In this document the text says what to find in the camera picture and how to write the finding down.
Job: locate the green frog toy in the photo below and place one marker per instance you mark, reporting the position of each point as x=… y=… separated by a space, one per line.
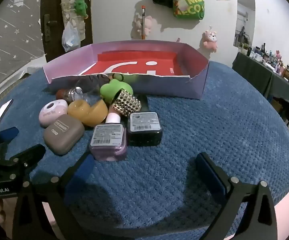
x=114 y=90

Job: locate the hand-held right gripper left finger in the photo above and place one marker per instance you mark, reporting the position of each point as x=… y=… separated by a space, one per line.
x=82 y=170

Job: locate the dark wooden door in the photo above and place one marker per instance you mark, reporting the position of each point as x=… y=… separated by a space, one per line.
x=52 y=45

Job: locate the table with dark cloth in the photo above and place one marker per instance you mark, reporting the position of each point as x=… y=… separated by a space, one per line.
x=257 y=75

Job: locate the pink plush pig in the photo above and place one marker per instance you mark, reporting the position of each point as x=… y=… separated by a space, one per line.
x=149 y=25

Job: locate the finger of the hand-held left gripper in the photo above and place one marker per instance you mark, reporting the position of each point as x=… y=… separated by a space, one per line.
x=8 y=133
x=32 y=153

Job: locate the wall mirror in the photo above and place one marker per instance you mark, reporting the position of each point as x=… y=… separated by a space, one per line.
x=244 y=17

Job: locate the black nail polish bottle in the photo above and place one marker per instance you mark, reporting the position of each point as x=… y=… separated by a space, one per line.
x=144 y=128

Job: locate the purple cardboard box red inside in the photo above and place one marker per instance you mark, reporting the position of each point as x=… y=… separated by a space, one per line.
x=134 y=62

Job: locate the silver studded cylinder cap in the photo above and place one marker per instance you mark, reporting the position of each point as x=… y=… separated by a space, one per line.
x=127 y=103

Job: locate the green plush toy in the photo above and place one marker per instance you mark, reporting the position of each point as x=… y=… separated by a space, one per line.
x=80 y=6

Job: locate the pink plush bear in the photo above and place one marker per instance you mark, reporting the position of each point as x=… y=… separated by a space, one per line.
x=210 y=40

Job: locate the pink round case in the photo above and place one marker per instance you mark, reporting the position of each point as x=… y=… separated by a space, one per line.
x=52 y=112

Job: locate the orange round jar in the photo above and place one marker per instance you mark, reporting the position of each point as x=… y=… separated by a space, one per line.
x=77 y=110

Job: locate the stick with orange ends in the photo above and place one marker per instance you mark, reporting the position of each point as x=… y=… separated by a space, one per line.
x=143 y=20

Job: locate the taupe rounded square case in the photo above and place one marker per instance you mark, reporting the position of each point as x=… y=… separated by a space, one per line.
x=63 y=133

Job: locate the clear plastic bag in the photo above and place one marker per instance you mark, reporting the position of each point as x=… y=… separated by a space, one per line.
x=70 y=38

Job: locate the row of cosmetic bottles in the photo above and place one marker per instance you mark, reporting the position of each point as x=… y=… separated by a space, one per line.
x=274 y=60

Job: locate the orange round lid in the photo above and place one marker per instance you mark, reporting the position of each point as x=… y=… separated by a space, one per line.
x=98 y=116

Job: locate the blue knitted blanket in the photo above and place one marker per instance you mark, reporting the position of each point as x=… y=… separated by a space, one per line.
x=209 y=135

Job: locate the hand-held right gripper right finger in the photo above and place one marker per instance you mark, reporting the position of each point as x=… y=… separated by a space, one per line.
x=209 y=177

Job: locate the green tote bag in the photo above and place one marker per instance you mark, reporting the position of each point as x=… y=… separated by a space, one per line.
x=192 y=7

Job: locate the brown round bottle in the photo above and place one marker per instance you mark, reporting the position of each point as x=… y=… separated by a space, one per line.
x=62 y=94

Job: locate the pink nail polish bottle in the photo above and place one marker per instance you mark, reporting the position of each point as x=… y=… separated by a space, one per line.
x=108 y=140

